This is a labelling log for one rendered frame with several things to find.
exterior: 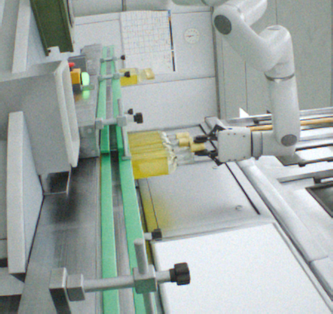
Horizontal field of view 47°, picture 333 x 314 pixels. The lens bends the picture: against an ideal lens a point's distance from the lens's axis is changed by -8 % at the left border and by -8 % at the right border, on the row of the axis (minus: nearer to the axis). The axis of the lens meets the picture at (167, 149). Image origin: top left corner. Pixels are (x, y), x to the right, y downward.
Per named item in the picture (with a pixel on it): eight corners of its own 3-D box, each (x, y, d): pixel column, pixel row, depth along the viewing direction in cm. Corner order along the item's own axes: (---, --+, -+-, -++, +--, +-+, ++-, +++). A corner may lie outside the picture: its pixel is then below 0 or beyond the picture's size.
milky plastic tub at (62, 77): (39, 175, 88) (76, 171, 88) (19, 77, 79) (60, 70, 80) (48, 147, 104) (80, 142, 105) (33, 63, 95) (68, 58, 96)
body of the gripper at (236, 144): (253, 154, 126) (218, 155, 128) (253, 123, 122) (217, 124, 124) (256, 164, 119) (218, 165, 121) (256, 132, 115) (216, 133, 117)
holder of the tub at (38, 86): (41, 196, 90) (74, 192, 91) (18, 78, 79) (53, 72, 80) (50, 166, 106) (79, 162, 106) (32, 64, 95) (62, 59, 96)
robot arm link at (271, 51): (249, 56, 114) (221, 81, 107) (236, -12, 101) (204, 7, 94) (299, 65, 104) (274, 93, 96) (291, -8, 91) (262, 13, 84)
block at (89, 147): (74, 161, 107) (99, 157, 108) (68, 128, 104) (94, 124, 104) (75, 156, 111) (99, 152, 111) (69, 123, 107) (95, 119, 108)
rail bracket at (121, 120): (101, 164, 109) (147, 157, 110) (91, 103, 102) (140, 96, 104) (101, 159, 112) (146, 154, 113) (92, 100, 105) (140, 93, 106)
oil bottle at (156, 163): (103, 184, 114) (179, 174, 116) (99, 165, 112) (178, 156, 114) (102, 175, 119) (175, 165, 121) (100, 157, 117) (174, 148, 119)
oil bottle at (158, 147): (103, 175, 119) (175, 165, 121) (100, 157, 117) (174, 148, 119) (102, 167, 124) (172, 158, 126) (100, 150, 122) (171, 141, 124)
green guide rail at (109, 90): (97, 128, 110) (125, 124, 111) (96, 125, 109) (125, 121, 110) (102, 47, 271) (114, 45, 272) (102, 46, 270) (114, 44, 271)
